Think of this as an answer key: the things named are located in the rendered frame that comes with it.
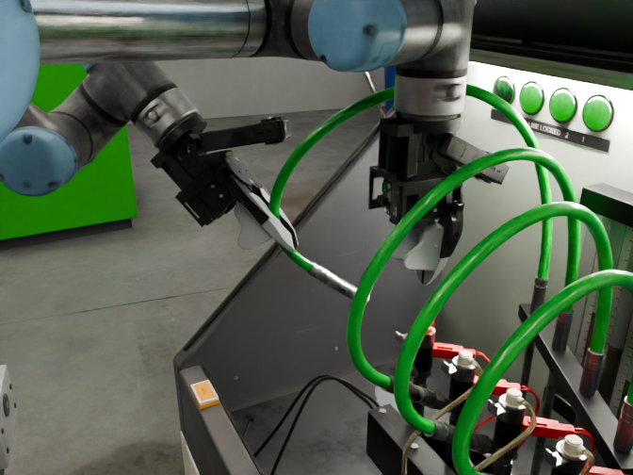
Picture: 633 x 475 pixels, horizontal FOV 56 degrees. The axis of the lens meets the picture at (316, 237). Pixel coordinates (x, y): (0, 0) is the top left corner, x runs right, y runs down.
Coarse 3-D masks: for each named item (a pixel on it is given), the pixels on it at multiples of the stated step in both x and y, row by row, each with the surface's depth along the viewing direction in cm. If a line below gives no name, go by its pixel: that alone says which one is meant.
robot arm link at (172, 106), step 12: (168, 96) 75; (180, 96) 77; (144, 108) 75; (156, 108) 75; (168, 108) 75; (180, 108) 76; (192, 108) 77; (144, 120) 76; (156, 120) 75; (168, 120) 75; (180, 120) 75; (144, 132) 77; (156, 132) 75; (168, 132) 76; (156, 144) 77
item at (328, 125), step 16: (368, 96) 73; (384, 96) 72; (480, 96) 73; (496, 96) 74; (352, 112) 73; (512, 112) 74; (320, 128) 73; (528, 128) 75; (304, 144) 74; (528, 144) 76; (288, 160) 75; (288, 176) 76; (544, 176) 78; (272, 192) 76; (544, 192) 79; (272, 208) 77; (544, 224) 81; (544, 240) 82; (288, 256) 80; (544, 256) 83; (544, 272) 84
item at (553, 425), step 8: (528, 424) 65; (536, 424) 65; (544, 424) 64; (552, 424) 65; (560, 424) 65; (568, 424) 65; (536, 432) 65; (544, 432) 64; (552, 432) 64; (560, 432) 64; (568, 432) 64
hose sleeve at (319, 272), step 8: (312, 272) 81; (320, 272) 81; (328, 272) 82; (320, 280) 82; (328, 280) 82; (336, 280) 82; (344, 280) 83; (336, 288) 82; (344, 288) 82; (352, 288) 83; (352, 296) 83
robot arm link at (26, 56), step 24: (0, 0) 26; (24, 0) 27; (0, 24) 26; (24, 24) 27; (0, 48) 26; (24, 48) 27; (0, 72) 26; (24, 72) 27; (0, 96) 26; (24, 96) 27; (0, 120) 26
